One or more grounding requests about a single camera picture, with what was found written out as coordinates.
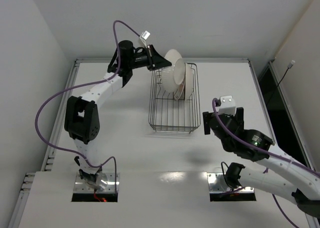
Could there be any floral plate orange rim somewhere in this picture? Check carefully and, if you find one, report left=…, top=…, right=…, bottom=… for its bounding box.
left=161, top=49, right=185, bottom=92
left=184, top=63, right=193, bottom=100

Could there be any sunburst plate with glass rim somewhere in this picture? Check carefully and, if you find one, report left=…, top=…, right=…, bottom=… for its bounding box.
left=173, top=80, right=185, bottom=100

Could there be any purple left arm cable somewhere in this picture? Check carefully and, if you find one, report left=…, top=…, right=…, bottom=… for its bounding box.
left=34, top=20, right=145, bottom=181

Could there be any black wall cable white plug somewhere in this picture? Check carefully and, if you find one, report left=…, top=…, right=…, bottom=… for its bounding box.
left=266, top=60, right=296, bottom=107

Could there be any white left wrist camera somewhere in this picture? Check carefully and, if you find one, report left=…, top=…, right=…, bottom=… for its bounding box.
left=139, top=31, right=151, bottom=48

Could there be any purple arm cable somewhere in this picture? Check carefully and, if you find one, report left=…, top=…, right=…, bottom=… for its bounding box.
left=211, top=98, right=320, bottom=228
left=34, top=20, right=145, bottom=181

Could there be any metal base plate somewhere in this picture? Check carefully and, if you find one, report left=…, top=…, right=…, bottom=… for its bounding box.
left=73, top=173, right=120, bottom=194
left=207, top=172, right=255, bottom=194

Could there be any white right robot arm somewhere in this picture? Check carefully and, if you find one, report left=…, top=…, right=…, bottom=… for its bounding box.
left=202, top=108, right=320, bottom=218

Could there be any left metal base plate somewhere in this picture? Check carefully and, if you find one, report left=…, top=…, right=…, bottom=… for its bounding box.
left=73, top=173, right=120, bottom=194

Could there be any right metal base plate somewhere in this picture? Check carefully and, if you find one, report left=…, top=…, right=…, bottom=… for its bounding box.
left=207, top=172, right=255, bottom=194

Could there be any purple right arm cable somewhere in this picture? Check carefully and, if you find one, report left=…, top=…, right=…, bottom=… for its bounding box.
left=211, top=98, right=320, bottom=228

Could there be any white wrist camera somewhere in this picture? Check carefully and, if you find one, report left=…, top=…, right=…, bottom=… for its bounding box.
left=139, top=31, right=151, bottom=48
left=218, top=96, right=237, bottom=116

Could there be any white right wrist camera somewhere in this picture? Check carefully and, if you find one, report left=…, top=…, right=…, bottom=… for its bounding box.
left=218, top=96, right=237, bottom=116

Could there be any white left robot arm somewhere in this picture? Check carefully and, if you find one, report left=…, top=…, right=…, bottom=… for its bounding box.
left=64, top=40, right=172, bottom=189

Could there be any metal wire dish rack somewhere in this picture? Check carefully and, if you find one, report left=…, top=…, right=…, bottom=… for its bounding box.
left=148, top=63, right=201, bottom=133

